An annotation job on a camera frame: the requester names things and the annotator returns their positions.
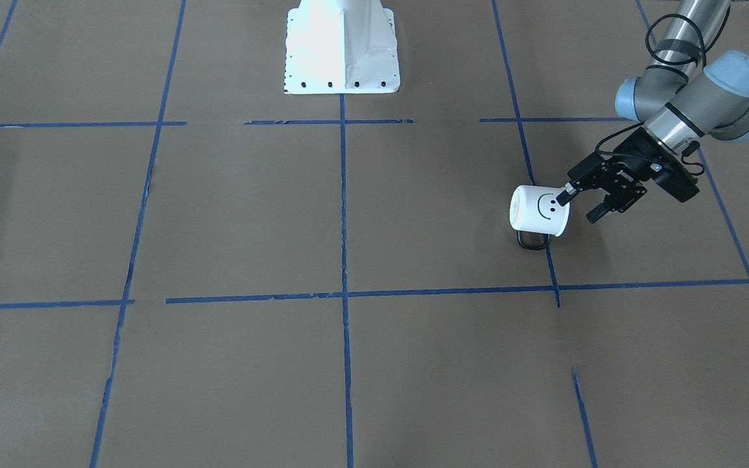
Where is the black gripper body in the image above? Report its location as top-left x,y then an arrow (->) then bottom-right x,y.
567,127 -> 700,211

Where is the white smiley face mug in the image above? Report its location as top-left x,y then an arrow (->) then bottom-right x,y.
509,185 -> 570,251

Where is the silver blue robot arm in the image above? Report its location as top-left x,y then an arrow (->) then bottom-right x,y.
554,1 -> 749,223

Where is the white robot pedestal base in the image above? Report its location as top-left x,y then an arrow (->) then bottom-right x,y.
283,1 -> 401,95

